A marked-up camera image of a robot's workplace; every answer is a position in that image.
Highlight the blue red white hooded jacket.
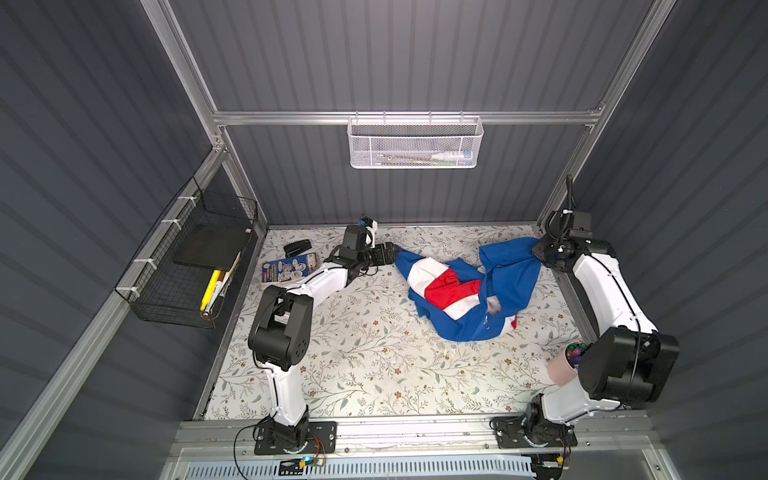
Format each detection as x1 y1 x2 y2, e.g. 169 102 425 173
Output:
395 237 542 343

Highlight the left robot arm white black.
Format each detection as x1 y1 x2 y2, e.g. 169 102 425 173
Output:
248 217 399 428

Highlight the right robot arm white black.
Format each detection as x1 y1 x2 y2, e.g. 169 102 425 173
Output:
526 207 680 429

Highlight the black stapler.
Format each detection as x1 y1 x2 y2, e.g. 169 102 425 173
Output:
283 239 312 258

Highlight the white tube in mesh basket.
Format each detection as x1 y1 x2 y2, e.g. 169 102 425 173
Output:
430 150 475 167

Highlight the pink cup with markers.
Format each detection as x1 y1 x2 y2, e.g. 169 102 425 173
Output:
547 342 590 387

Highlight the black notebook in basket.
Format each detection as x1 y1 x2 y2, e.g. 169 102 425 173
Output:
173 224 251 271

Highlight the yellow highlighter marker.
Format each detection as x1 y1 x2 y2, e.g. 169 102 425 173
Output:
200 270 222 312

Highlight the white wire mesh basket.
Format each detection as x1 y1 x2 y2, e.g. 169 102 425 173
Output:
346 114 484 170

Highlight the black wire wall basket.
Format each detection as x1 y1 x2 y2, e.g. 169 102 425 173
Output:
116 181 259 329

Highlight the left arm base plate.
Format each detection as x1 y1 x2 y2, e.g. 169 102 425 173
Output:
253 418 338 455

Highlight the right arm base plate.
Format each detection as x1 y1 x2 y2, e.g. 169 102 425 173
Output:
489 415 578 449

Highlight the white perforated cable tray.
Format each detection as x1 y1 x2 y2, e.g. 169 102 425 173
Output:
174 454 536 479

